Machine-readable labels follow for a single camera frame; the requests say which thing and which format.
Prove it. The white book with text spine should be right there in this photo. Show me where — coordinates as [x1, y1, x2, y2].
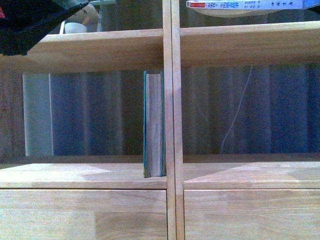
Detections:
[186, 0, 320, 11]

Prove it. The left wooden shelf cabinet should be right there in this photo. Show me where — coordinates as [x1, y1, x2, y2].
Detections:
[0, 0, 177, 240]

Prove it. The wooden shelf cabinet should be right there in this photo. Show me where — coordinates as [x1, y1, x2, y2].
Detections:
[171, 0, 320, 240]
[0, 0, 177, 240]

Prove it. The right wooden shelf cabinet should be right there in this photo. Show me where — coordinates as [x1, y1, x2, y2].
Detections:
[171, 0, 320, 240]

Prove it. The teal covered upright book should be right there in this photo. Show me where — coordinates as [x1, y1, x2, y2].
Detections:
[143, 71, 167, 178]

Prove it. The white cup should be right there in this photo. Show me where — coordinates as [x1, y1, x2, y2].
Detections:
[64, 22, 88, 34]

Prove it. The upper right wooden drawer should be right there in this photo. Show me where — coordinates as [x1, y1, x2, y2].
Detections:
[184, 189, 320, 240]

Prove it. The wooden drawer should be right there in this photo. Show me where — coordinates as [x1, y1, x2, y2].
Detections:
[0, 189, 168, 240]
[184, 189, 320, 240]

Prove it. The upper left wooden drawer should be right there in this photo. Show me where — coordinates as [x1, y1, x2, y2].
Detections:
[0, 189, 168, 240]

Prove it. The white hanging cable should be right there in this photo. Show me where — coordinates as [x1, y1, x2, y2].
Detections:
[219, 66, 252, 154]

